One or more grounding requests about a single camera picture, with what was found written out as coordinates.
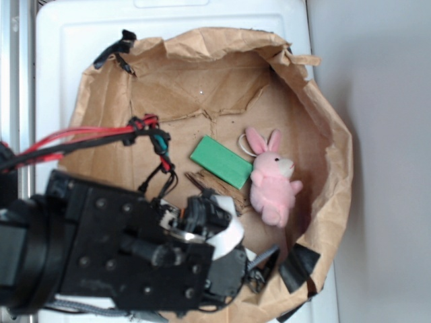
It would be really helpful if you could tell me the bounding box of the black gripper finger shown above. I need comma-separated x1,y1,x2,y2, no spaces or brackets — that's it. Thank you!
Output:
246,244,280,292

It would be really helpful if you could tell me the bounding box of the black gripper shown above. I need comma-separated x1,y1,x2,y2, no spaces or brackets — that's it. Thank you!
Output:
57,186,246,315

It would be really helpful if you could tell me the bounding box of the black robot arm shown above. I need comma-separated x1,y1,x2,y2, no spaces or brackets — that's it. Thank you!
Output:
1,171,279,320

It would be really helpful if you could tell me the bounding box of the green rectangular block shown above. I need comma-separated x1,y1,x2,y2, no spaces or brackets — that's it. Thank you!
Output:
190,135,253,190

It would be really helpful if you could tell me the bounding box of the brown bark wood piece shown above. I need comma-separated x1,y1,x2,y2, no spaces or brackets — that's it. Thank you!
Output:
185,170,250,215

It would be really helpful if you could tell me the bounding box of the pink plush bunny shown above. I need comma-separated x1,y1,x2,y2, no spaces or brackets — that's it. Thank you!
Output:
243,127,303,228

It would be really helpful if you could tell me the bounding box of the brown paper bag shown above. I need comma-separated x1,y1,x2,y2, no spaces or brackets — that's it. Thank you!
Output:
71,28,354,322

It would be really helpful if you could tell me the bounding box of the white plastic bin lid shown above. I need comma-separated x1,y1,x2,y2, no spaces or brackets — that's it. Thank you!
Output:
34,0,339,323

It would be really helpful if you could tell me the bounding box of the red and black cable bundle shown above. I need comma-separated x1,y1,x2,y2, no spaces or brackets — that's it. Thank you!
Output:
0,114,179,199

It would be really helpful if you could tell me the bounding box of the aluminium frame rail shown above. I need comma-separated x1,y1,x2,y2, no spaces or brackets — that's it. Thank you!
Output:
0,0,38,323

